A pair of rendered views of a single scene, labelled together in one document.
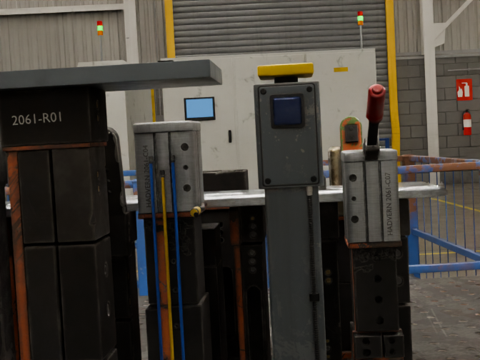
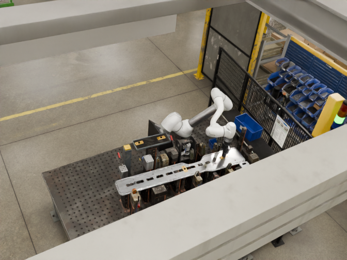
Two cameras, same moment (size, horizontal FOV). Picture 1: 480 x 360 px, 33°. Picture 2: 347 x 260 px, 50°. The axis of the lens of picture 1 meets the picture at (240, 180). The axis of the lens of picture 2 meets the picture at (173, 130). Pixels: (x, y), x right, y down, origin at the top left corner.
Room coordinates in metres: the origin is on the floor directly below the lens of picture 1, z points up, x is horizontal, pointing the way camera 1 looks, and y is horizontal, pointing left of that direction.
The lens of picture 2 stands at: (3.33, -1.12, 3.79)
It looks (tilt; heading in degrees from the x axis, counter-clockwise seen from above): 42 degrees down; 147
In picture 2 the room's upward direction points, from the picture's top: 7 degrees clockwise
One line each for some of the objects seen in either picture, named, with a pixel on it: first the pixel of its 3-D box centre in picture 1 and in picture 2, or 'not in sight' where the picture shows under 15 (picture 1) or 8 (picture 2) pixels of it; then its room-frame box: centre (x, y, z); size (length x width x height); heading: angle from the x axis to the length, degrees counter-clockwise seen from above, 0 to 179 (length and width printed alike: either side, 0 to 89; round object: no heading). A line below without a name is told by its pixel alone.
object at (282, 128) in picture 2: not in sight; (280, 131); (1.44, 1.42, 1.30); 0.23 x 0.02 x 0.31; 176
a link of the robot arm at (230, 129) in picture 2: not in sight; (229, 129); (1.29, 0.85, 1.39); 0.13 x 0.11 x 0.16; 71
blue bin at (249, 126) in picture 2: not in sight; (248, 127); (1.08, 1.32, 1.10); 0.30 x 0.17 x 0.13; 4
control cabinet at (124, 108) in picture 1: (120, 132); not in sight; (10.21, 1.46, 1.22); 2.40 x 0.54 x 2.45; 179
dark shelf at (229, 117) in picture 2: not in sight; (248, 135); (1.13, 1.32, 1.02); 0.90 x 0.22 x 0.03; 176
